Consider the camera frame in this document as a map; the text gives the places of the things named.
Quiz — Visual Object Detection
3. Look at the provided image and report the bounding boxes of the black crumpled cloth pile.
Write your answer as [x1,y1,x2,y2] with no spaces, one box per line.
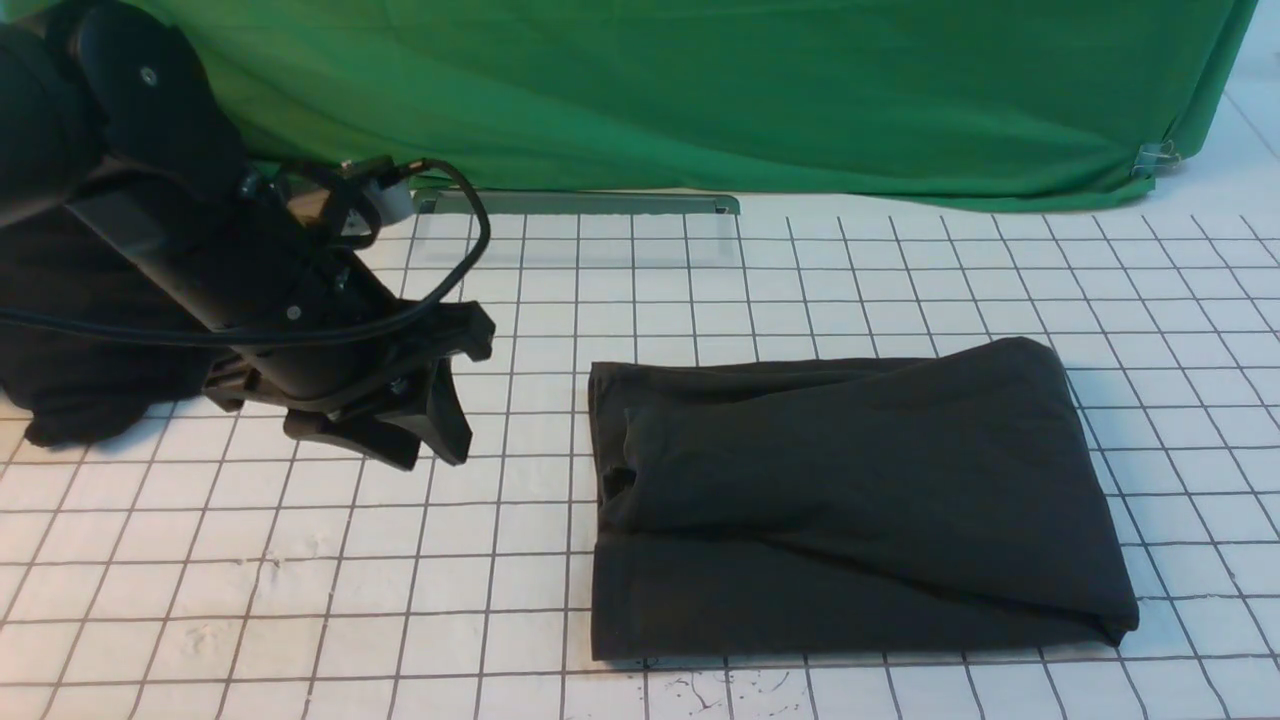
[0,200,241,448]

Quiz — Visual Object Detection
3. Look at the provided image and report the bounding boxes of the gray long sleeve shirt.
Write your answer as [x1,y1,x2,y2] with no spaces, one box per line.
[588,337,1140,662]

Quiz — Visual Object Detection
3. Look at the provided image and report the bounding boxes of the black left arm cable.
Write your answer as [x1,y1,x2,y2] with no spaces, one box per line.
[0,158,493,351]

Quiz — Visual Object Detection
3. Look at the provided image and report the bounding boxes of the metal binder clip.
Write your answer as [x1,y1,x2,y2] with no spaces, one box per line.
[1130,140,1183,178]

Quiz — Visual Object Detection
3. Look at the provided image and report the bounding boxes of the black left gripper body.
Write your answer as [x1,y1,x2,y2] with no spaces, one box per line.
[70,184,495,413]

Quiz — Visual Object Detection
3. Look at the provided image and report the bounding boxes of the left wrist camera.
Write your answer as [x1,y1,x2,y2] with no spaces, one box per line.
[337,156,419,237]

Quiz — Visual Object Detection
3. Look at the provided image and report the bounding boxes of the green backdrop cloth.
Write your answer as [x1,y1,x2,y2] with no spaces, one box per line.
[145,1,1256,213]

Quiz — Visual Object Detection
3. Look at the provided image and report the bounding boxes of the gray metal bar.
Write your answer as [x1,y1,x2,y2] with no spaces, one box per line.
[477,191,741,217]

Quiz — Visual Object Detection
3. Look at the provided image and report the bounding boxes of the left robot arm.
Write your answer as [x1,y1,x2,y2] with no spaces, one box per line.
[1,1,495,470]

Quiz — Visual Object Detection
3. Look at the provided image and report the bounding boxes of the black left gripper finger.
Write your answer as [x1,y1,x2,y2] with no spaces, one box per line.
[283,410,422,471]
[410,360,474,466]

